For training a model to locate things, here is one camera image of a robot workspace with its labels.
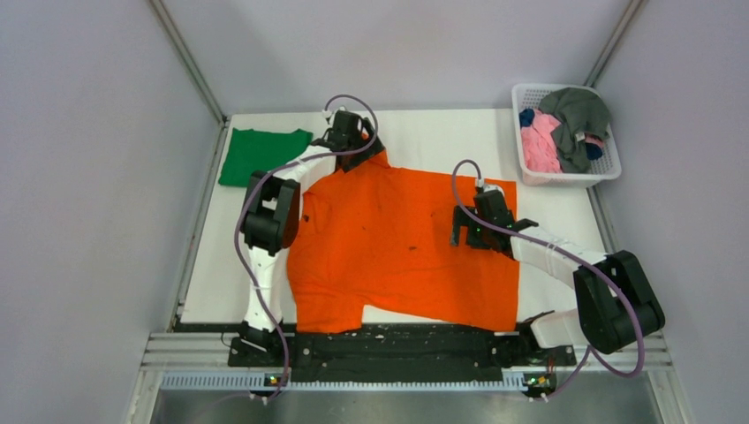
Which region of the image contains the white slotted cable duct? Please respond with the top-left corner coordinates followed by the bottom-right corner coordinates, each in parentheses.
top-left (161, 372), bottom-right (550, 392)

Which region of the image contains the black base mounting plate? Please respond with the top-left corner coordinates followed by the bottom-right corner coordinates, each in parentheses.
top-left (228, 323), bottom-right (577, 383)

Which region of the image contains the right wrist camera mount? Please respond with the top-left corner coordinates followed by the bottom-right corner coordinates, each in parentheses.
top-left (475, 178), bottom-right (504, 197)

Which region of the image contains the pink t-shirt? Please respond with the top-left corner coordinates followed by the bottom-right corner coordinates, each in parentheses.
top-left (519, 110), bottom-right (605, 175)

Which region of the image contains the grey t-shirt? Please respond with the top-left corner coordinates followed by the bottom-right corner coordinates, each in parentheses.
top-left (539, 87), bottom-right (611, 174)

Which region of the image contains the orange t-shirt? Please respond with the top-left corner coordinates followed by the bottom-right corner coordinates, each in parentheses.
top-left (287, 153), bottom-right (520, 333)

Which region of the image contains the folded green t-shirt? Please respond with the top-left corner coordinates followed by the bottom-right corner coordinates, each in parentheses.
top-left (218, 129), bottom-right (313, 187)

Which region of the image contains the white plastic laundry basket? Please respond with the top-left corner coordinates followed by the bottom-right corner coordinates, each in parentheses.
top-left (511, 83), bottom-right (622, 188)

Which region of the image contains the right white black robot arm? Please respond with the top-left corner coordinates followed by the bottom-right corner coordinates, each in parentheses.
top-left (451, 187), bottom-right (665, 364)

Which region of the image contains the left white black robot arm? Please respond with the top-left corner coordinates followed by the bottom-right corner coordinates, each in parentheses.
top-left (228, 108), bottom-right (384, 367)

